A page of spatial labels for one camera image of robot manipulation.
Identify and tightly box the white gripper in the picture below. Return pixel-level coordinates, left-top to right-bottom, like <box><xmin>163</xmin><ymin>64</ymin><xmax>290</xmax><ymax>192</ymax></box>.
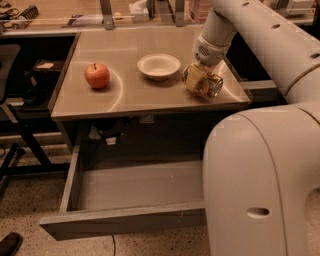
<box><xmin>182</xmin><ymin>34</ymin><xmax>229</xmax><ymax>94</ymax></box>

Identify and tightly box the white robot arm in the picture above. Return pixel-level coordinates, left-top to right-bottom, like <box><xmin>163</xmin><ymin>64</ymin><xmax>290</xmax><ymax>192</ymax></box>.
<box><xmin>196</xmin><ymin>0</ymin><xmax>320</xmax><ymax>256</ymax></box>

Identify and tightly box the grey cabinet with steel top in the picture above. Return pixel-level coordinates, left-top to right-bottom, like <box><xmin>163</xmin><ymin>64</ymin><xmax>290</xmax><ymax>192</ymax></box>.
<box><xmin>51</xmin><ymin>26</ymin><xmax>250</xmax><ymax>145</ymax></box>

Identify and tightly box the grey open top drawer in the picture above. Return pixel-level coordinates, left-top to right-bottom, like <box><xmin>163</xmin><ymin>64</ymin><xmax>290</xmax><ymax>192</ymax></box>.
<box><xmin>40</xmin><ymin>127</ymin><xmax>206</xmax><ymax>240</ymax></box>

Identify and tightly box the white paper bowl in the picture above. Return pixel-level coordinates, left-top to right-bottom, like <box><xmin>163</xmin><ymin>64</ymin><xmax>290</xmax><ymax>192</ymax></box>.
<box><xmin>137</xmin><ymin>54</ymin><xmax>181</xmax><ymax>81</ymax></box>

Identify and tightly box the pink stacked box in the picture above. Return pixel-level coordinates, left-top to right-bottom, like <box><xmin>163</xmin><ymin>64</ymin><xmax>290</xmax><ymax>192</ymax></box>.
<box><xmin>189</xmin><ymin>0</ymin><xmax>211</xmax><ymax>23</ymax></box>

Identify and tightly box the white tissue box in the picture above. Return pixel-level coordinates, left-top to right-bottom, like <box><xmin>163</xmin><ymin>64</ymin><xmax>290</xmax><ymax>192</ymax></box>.
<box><xmin>129</xmin><ymin>0</ymin><xmax>149</xmax><ymax>23</ymax></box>

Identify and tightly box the red apple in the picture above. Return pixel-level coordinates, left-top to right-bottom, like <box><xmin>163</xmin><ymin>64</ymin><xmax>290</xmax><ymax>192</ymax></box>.
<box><xmin>84</xmin><ymin>63</ymin><xmax>110</xmax><ymax>89</ymax></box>

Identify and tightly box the black device under counter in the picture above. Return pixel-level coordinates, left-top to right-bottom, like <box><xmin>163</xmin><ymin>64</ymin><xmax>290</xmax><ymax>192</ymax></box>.
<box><xmin>93</xmin><ymin>118</ymin><xmax>131</xmax><ymax>138</ymax></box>

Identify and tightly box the black box with label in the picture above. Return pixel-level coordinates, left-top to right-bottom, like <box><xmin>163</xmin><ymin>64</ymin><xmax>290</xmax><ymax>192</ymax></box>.
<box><xmin>32</xmin><ymin>59</ymin><xmax>64</xmax><ymax>88</ymax></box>

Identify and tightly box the black office chair left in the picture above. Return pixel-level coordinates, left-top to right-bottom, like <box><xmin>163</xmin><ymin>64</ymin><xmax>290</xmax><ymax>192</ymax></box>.
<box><xmin>0</xmin><ymin>44</ymin><xmax>20</xmax><ymax>181</ymax></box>

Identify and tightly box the black shoe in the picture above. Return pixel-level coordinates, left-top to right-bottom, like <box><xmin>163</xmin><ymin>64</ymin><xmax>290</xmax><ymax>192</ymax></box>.
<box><xmin>0</xmin><ymin>232</ymin><xmax>22</xmax><ymax>256</ymax></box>

